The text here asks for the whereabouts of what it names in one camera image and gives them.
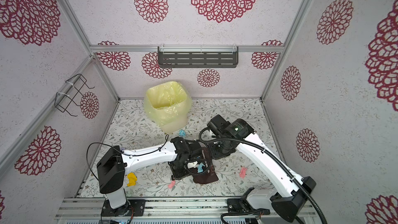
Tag dark brown plastic dustpan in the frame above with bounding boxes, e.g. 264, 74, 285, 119
188, 147, 219, 185

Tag pink paper scrap long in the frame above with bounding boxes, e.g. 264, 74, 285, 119
168, 180, 176, 189

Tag bin with yellow-green bag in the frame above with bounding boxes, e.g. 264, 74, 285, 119
144, 82, 192, 133

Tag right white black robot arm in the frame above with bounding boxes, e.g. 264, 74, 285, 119
206, 115, 316, 223

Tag yellow paper scrap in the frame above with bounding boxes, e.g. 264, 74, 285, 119
127, 173, 137, 187

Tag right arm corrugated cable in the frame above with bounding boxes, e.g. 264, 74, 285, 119
198, 127, 328, 224

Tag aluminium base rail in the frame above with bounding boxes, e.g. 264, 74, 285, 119
55, 196, 316, 220

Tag dark grey wall shelf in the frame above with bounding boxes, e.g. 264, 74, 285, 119
158, 46, 239, 68

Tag black wire wall rack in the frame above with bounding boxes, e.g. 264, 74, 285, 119
54, 73, 94, 117

